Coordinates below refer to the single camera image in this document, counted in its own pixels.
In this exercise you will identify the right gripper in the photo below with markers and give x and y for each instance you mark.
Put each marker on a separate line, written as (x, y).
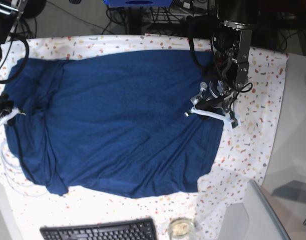
(7, 109)

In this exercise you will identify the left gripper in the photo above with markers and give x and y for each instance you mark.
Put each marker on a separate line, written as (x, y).
(208, 101)

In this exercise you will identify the blue t-shirt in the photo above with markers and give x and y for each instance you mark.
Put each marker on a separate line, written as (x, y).
(113, 123)

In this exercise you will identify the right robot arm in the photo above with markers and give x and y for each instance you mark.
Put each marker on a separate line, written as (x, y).
(10, 15)

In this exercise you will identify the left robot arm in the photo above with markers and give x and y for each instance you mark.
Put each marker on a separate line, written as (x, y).
(226, 76)

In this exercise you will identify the terrazzo patterned tablecloth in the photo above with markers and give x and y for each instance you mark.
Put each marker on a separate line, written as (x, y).
(243, 155)

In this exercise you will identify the glass jar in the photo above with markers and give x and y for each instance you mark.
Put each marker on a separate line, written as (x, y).
(181, 229)

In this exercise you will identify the black keyboard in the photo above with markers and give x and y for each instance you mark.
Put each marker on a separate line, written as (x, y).
(141, 229)

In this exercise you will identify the blue box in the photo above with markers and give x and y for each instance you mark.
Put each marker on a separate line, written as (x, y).
(140, 3)

